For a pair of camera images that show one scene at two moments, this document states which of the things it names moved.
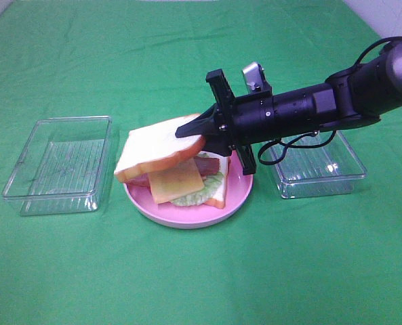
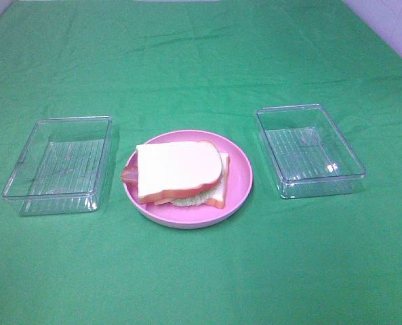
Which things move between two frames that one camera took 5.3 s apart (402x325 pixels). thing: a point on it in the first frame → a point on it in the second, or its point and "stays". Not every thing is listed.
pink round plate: x=192 y=217 stays
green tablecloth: x=328 y=235 stays
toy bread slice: x=156 y=143 → x=170 y=169
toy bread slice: x=219 y=200 stays
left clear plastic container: x=62 y=168 stays
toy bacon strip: x=142 y=181 → x=129 y=176
